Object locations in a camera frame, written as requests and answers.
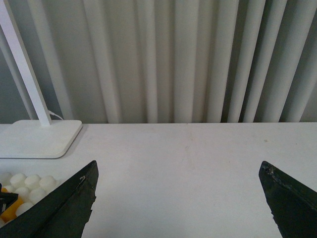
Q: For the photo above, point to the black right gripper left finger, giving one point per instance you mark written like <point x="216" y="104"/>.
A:
<point x="63" y="213"/>

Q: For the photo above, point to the white studded base plate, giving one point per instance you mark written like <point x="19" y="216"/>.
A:
<point x="31" y="189"/>

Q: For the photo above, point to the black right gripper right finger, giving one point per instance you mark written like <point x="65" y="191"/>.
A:
<point x="293" y="204"/>

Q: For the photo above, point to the white pleated curtain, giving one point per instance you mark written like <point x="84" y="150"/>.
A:
<point x="173" y="61"/>

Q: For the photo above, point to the yellow two-stud toy block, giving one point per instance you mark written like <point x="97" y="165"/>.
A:
<point x="10" y="212"/>

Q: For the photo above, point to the white desk lamp stand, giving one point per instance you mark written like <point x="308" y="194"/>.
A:
<point x="41" y="138"/>

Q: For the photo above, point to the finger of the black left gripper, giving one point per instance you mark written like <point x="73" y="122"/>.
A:
<point x="7" y="197"/>

